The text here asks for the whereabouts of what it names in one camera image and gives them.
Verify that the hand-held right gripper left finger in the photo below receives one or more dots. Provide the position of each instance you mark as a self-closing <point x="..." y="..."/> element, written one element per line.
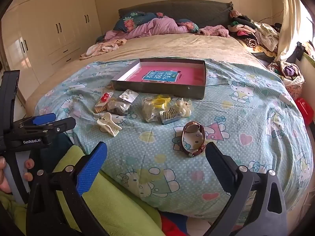
<point x="91" y="169"/>

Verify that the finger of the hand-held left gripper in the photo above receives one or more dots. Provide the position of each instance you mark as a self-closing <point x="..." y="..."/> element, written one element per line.
<point x="44" y="119"/>
<point x="61" y="125"/>

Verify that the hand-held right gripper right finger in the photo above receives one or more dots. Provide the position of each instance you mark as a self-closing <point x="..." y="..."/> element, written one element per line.
<point x="220" y="167"/>

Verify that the white hair claw clip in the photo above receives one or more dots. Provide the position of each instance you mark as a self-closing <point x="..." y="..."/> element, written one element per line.
<point x="108" y="125"/>

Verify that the dark hair accessory bag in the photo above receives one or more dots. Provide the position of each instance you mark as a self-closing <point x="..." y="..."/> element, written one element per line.
<point x="119" y="107"/>

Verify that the pearl flower hair clip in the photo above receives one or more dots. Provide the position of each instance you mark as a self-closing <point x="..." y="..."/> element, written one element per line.
<point x="183" y="108"/>

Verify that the yellow bangle bag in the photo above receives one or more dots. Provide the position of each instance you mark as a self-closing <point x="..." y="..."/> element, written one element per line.
<point x="158" y="102"/>

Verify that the shallow grey cardboard box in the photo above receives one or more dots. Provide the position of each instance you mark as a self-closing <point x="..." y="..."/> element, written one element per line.
<point x="160" y="88"/>

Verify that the person's left hand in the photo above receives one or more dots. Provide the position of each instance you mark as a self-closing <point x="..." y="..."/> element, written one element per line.
<point x="3" y="177"/>

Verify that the cartoon cat printed blanket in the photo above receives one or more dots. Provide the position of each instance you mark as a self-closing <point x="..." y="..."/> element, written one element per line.
<point x="246" y="132"/>

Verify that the lime green cloth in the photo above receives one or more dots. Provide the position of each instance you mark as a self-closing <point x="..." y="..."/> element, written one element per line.
<point x="118" y="206"/>

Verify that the bow earrings card packet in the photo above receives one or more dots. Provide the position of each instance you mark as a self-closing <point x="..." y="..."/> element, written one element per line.
<point x="128" y="95"/>

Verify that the red cloth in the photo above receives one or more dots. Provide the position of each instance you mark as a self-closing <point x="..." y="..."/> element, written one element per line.
<point x="172" y="225"/>

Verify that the cream wardrobe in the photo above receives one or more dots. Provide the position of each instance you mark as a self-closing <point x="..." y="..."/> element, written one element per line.
<point x="49" y="24"/>

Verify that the pale pink patterned pajamas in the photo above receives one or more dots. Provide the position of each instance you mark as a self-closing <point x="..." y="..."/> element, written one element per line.
<point x="103" y="48"/>

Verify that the red box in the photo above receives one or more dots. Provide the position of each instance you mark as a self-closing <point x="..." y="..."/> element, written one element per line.
<point x="301" y="109"/>

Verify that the woven basket with clothes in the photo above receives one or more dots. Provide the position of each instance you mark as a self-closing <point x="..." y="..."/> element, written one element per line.
<point x="289" y="72"/>

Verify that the dark floral pillow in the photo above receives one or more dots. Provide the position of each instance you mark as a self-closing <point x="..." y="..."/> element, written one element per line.
<point x="128" y="21"/>

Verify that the beige bedspread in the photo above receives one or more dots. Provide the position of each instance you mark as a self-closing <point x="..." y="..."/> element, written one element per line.
<point x="177" y="46"/>

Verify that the fuzzy pink garment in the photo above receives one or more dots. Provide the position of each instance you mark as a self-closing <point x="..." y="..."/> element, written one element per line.
<point x="214" y="31"/>

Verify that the pink duvet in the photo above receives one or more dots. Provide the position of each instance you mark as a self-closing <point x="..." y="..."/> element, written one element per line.
<point x="157" y="27"/>

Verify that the pile of mixed clothes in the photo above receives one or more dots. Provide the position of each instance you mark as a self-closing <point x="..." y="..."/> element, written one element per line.
<point x="253" y="33"/>

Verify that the green edged windowsill cover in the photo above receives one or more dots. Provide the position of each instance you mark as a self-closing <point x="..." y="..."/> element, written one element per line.
<point x="309" y="59"/>

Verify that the grey padded headboard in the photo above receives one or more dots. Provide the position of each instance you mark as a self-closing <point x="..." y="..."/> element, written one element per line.
<point x="192" y="12"/>

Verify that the cream curtain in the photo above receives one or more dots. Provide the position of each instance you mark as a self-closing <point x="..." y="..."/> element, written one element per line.
<point x="291" y="17"/>

